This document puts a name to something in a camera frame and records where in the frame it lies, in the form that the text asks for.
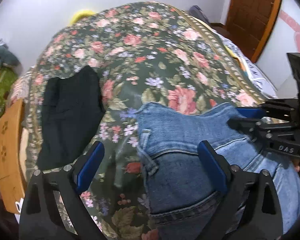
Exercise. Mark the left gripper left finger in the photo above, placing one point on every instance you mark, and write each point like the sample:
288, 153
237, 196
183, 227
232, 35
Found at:
40, 218

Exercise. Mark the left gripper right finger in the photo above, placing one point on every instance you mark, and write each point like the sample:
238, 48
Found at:
249, 208

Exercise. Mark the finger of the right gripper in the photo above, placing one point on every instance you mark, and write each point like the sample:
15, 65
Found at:
246, 126
252, 112

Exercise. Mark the blue denim jeans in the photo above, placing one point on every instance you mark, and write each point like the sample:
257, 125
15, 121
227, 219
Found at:
182, 198

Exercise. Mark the white printed bed sheet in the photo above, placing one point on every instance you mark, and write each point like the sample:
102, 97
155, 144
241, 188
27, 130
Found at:
254, 74

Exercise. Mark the bamboo lap desk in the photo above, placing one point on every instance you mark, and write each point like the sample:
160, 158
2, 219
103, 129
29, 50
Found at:
12, 182

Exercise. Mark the brown wooden door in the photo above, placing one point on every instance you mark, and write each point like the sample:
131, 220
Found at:
250, 23

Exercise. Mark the black folded garment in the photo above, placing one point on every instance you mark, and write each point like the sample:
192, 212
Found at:
71, 113

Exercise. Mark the purple grey backpack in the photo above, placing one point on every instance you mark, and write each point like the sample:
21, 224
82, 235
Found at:
196, 12

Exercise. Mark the floral green quilt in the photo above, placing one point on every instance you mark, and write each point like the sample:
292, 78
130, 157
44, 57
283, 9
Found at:
142, 52

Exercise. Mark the green floral storage box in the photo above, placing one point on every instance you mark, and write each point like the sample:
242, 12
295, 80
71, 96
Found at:
7, 78

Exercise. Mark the grey neck pillow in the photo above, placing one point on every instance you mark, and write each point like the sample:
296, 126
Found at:
7, 59

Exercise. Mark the yellow foam tube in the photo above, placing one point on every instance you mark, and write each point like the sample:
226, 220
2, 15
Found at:
79, 15

